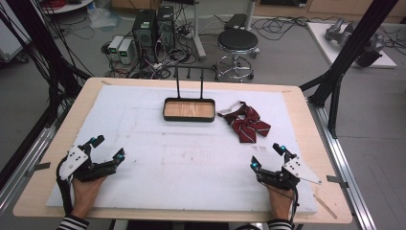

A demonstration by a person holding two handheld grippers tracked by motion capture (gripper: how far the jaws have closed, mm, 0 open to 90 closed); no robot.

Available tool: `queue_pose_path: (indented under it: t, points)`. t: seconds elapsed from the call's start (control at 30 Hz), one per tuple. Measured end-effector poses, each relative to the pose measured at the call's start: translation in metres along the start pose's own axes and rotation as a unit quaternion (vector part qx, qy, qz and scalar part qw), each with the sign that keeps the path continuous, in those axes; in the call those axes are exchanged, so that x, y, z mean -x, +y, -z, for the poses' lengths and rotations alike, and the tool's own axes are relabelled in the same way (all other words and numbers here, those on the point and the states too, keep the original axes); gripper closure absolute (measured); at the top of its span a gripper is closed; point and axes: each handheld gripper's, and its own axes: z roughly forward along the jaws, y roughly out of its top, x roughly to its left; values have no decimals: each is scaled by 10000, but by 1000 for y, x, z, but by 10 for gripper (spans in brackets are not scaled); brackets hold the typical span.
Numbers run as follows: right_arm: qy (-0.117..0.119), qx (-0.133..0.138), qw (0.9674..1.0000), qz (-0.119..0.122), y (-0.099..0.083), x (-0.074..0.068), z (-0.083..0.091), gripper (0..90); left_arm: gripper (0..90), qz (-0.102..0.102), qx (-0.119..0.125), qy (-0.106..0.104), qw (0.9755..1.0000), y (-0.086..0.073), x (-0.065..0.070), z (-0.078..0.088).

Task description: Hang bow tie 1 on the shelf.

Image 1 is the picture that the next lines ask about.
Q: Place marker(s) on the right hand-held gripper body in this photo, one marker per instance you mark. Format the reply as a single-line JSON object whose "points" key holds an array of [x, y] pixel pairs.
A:
{"points": [[300, 169]]}

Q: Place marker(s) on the black round stool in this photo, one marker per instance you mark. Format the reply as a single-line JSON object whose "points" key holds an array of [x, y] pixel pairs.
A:
{"points": [[237, 40]]}

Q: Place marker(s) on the metal table clamp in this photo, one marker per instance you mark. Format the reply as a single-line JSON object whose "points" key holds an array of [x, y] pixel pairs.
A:
{"points": [[37, 168], [336, 180]]}

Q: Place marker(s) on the thin wooden stick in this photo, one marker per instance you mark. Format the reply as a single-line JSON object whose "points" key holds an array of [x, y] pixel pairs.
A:
{"points": [[325, 207]]}

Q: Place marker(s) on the white round table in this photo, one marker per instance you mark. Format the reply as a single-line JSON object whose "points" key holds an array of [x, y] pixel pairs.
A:
{"points": [[68, 7]]}

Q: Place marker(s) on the flat black box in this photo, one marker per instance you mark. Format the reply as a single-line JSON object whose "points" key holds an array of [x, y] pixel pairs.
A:
{"points": [[236, 21]]}

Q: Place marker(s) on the grey robot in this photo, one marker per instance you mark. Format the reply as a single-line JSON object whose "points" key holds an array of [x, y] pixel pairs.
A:
{"points": [[338, 32]]}

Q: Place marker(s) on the black hook rack wooden tray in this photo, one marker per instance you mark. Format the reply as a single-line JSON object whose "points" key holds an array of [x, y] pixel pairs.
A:
{"points": [[189, 109]]}

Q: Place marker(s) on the black metal frame stand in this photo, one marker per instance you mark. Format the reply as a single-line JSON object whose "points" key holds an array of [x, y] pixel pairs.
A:
{"points": [[35, 38], [348, 54]]}

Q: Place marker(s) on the white floor platform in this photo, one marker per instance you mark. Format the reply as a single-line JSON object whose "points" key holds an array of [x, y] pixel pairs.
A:
{"points": [[325, 41]]}

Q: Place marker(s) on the clear plastic bag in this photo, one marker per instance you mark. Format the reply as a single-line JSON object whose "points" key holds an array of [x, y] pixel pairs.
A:
{"points": [[102, 17]]}

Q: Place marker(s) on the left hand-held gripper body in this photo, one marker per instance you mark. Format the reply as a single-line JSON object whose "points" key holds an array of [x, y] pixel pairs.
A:
{"points": [[75, 159]]}

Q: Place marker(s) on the person's right hand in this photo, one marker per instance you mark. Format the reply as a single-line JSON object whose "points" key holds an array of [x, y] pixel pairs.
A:
{"points": [[281, 202]]}

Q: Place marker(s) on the black computer tower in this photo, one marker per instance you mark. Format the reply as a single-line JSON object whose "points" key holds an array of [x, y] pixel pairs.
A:
{"points": [[166, 27], [144, 32]]}

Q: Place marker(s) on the white foam board mat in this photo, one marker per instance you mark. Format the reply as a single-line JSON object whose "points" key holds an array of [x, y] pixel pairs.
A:
{"points": [[178, 166]]}

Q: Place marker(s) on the white desk leg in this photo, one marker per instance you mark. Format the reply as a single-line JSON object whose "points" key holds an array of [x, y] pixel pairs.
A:
{"points": [[198, 35]]}

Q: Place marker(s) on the dark red striped bow tie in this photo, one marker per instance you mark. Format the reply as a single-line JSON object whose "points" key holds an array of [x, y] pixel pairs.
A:
{"points": [[245, 123]]}

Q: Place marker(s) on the person's left hand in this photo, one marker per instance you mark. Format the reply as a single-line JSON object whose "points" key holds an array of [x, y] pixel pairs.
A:
{"points": [[84, 195]]}

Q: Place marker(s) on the white bench power supply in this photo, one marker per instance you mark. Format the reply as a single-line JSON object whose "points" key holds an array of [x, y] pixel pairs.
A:
{"points": [[126, 51], [115, 46]]}

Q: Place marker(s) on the aluminium rail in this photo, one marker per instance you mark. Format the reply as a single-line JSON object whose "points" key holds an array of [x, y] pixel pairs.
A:
{"points": [[22, 166], [344, 166]]}

